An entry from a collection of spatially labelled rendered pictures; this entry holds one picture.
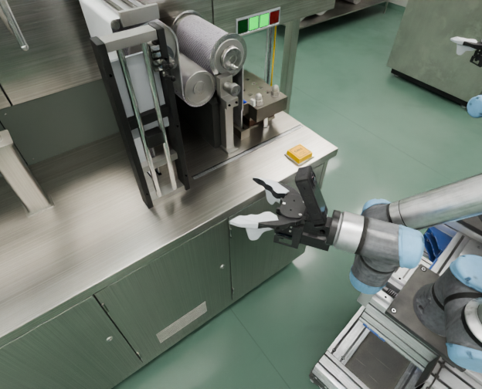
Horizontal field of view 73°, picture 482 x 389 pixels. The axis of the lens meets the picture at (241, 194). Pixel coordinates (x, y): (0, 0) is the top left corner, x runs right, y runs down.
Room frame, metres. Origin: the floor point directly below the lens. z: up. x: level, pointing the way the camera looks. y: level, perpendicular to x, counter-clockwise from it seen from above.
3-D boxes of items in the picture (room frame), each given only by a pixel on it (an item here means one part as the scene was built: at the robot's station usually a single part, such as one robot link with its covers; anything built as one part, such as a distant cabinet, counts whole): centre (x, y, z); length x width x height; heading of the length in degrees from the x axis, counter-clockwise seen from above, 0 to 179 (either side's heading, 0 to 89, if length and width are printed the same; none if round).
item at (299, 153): (0.98, -0.23, 0.91); 0.07 x 0.07 x 0.02; 37
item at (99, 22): (1.00, 0.40, 1.17); 0.34 x 0.05 x 0.54; 37
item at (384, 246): (0.36, -0.28, 1.21); 0.11 x 0.08 x 0.09; 70
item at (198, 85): (1.10, 0.21, 1.17); 0.26 x 0.12 x 0.12; 37
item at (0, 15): (0.88, 0.59, 1.41); 0.30 x 0.04 x 0.04; 37
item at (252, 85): (1.31, -0.01, 1.00); 0.40 x 0.16 x 0.06; 37
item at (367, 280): (0.37, -0.29, 1.12); 0.11 x 0.08 x 0.11; 160
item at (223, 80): (1.02, 0.05, 1.05); 0.06 x 0.05 x 0.31; 37
